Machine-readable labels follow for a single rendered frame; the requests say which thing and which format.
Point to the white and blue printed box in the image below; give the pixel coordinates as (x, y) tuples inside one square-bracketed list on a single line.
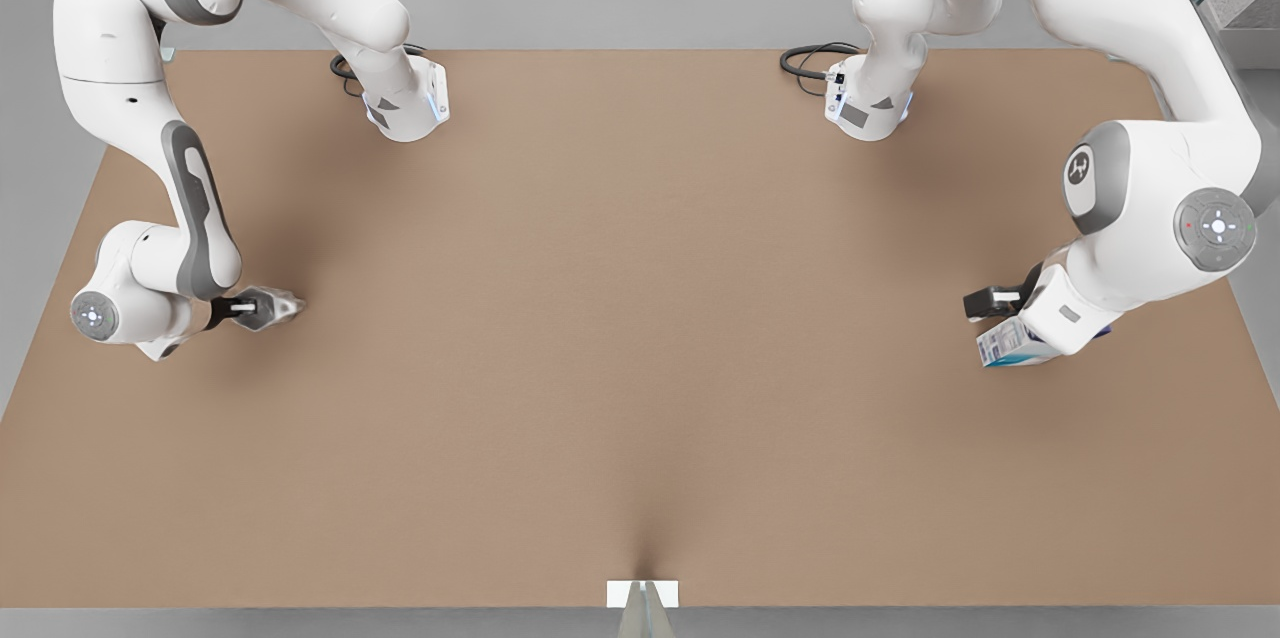
[(1010, 346)]

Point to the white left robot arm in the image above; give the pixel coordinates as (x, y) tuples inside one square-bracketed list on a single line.
[(1140, 38)]

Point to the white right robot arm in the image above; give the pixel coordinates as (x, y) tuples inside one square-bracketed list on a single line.
[(110, 108)]

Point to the white post foot plate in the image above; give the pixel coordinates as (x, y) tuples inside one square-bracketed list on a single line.
[(618, 594)]

